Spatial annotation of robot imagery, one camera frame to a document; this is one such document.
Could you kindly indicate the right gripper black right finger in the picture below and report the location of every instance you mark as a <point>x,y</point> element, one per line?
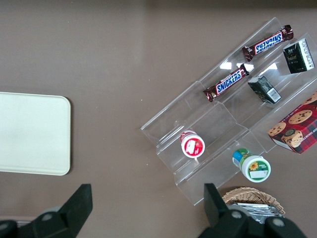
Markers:
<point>218,213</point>

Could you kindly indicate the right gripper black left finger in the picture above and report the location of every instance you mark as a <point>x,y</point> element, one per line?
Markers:
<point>74,210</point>

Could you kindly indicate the woven wicker basket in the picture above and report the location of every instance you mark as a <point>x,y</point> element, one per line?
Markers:
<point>257,196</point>

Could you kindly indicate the cream plastic tray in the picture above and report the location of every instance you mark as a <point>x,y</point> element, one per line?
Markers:
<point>32,134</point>

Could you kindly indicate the silver foil packet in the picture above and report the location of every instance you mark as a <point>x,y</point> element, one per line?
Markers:
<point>255,209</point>

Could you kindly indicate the green sunflower lid cup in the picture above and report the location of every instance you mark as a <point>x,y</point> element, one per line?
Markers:
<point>252,166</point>

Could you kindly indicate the red lid strawberry cup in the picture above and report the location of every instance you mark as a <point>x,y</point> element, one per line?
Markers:
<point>192,146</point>

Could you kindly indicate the clear acrylic tiered shelf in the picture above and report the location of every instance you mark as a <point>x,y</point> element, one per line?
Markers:
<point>218,124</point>

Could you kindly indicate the red tartan cookie box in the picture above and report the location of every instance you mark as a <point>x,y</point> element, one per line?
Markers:
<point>297,124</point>

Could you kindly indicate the Snickers chocolate bar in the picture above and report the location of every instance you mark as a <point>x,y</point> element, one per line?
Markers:
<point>227,82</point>
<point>268,42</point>

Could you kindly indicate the small dark green barcode carton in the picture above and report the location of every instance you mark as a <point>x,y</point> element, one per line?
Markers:
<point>264,89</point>

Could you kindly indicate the dark green carton with white side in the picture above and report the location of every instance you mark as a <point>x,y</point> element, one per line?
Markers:
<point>298,57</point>

